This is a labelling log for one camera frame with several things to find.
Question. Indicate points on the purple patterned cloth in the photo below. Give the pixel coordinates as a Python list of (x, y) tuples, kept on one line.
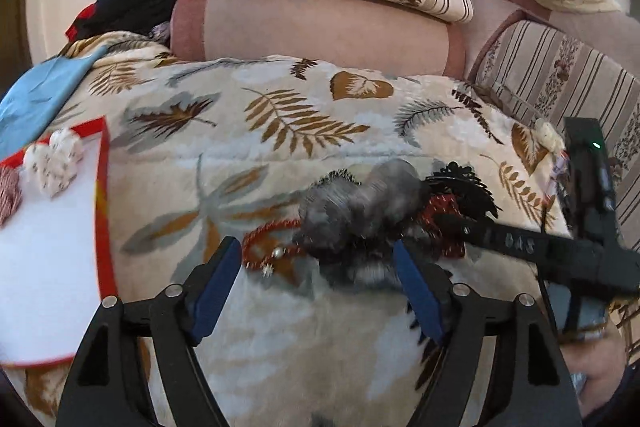
[(161, 31)]

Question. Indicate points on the red cardboard box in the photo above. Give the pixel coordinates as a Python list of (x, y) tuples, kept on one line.
[(45, 267)]

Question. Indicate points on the light blue cloth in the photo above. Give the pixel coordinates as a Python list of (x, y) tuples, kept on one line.
[(40, 92)]

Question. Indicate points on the pink sofa armrest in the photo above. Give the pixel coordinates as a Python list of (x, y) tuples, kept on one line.
[(600, 32)]

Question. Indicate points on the red beaded hair accessory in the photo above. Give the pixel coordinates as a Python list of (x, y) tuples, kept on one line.
[(442, 207)]

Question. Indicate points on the grey fuzzy scrunchie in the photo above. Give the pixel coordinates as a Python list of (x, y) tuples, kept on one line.
[(360, 207)]

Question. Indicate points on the person's right hand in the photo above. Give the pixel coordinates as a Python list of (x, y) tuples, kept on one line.
[(597, 369)]

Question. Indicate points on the black lace hair accessory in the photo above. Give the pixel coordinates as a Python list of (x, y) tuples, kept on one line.
[(460, 187)]

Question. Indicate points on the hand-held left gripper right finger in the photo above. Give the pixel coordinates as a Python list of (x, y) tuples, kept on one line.
[(417, 292)]

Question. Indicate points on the red clothing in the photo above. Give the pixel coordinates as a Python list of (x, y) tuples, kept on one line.
[(82, 19)]

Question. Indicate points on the white floral scrunchie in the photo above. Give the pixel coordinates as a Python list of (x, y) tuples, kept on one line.
[(44, 172), (64, 147)]

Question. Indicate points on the red patterned scrunchie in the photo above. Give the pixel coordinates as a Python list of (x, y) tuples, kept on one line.
[(9, 197)]

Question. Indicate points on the striped floral sofa cushion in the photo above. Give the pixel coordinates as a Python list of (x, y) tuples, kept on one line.
[(575, 67)]

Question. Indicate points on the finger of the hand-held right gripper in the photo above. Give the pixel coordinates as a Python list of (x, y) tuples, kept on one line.
[(475, 232)]

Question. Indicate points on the leaf print blanket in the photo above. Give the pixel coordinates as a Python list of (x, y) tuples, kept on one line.
[(320, 157)]

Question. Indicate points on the black clothing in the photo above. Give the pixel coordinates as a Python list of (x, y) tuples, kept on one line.
[(135, 7)]

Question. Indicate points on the small white fabric item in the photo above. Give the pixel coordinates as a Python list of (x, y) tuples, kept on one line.
[(549, 137)]

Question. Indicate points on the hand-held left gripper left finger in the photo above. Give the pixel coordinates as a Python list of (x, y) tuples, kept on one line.
[(220, 287)]

